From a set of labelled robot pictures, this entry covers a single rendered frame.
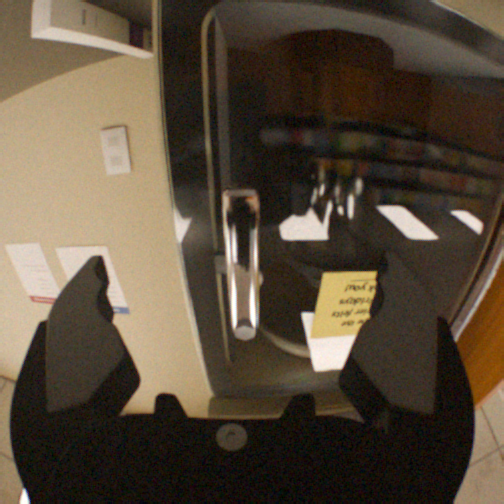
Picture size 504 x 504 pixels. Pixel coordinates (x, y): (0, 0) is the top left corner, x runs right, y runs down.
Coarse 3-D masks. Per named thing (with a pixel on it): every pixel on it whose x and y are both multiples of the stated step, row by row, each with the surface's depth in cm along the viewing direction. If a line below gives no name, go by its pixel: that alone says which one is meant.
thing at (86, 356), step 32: (96, 256) 10; (64, 288) 8; (96, 288) 9; (64, 320) 7; (96, 320) 7; (64, 352) 6; (96, 352) 6; (128, 352) 7; (64, 384) 5; (96, 384) 5; (128, 384) 6
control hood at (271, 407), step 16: (224, 400) 31; (240, 400) 31; (256, 400) 31; (272, 400) 31; (288, 400) 30; (320, 400) 30; (336, 400) 30; (208, 416) 29; (224, 416) 29; (240, 416) 29; (256, 416) 29; (272, 416) 29
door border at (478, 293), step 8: (496, 240) 17; (496, 248) 18; (496, 256) 18; (488, 264) 19; (496, 264) 19; (488, 272) 19; (480, 280) 20; (480, 288) 21; (472, 296) 21; (480, 296) 21; (472, 304) 22; (464, 312) 22; (456, 320) 23; (464, 320) 23; (456, 328) 24; (464, 328) 23; (456, 336) 24
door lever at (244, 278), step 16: (224, 192) 11; (240, 192) 11; (256, 192) 11; (224, 208) 11; (240, 208) 11; (256, 208) 11; (224, 224) 11; (240, 224) 11; (256, 224) 11; (240, 240) 12; (256, 240) 12; (240, 256) 12; (256, 256) 12; (240, 272) 13; (256, 272) 13; (240, 288) 13; (256, 288) 13; (240, 304) 14; (256, 304) 14; (240, 320) 14; (256, 320) 15; (240, 336) 15
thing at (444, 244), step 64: (192, 0) 9; (256, 0) 9; (320, 0) 9; (384, 0) 9; (192, 64) 11; (256, 64) 12; (320, 64) 11; (384, 64) 11; (448, 64) 10; (192, 128) 13; (256, 128) 14; (320, 128) 13; (384, 128) 13; (448, 128) 13; (192, 192) 15; (320, 192) 16; (384, 192) 15; (448, 192) 15; (192, 256) 18; (320, 256) 18; (448, 256) 18; (448, 320) 23; (256, 384) 27; (320, 384) 28
